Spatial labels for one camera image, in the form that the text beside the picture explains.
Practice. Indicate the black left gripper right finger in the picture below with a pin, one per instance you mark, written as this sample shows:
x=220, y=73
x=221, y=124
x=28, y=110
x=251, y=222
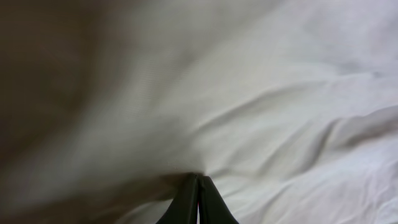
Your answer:
x=212, y=208

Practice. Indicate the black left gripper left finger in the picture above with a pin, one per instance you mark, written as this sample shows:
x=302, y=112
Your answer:
x=184, y=207

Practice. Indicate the beige khaki shorts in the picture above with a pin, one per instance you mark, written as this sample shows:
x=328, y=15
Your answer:
x=290, y=107

